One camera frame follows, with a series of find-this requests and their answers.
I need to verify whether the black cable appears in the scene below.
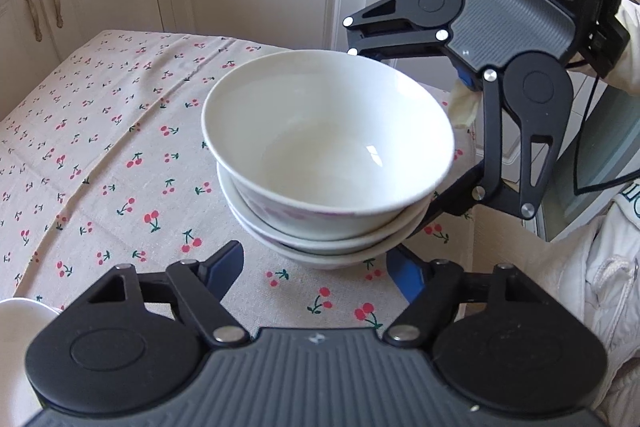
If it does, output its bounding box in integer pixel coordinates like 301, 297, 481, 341
572, 72, 640, 197

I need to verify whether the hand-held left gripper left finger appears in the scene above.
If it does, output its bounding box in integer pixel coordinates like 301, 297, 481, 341
86, 241, 251, 349

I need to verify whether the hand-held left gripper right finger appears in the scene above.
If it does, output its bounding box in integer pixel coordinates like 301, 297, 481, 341
382, 249, 542, 349

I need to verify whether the person's white jacket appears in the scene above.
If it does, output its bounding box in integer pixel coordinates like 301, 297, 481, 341
492, 179, 640, 427

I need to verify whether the cherry print tablecloth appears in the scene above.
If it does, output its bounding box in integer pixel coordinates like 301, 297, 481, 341
0, 29, 484, 343

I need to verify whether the grey glass door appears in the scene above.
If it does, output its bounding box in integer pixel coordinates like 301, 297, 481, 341
542, 74, 640, 244

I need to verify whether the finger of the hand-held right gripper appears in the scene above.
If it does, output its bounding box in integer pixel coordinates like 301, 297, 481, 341
343, 0, 452, 60
424, 77, 565, 221

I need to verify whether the deep white fruit print plate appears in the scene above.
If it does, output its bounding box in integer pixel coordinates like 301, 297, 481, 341
0, 298, 64, 427

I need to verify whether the white pink flower bowl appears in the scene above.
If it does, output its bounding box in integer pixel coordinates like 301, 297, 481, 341
217, 162, 437, 242
201, 49, 456, 214
231, 202, 427, 272

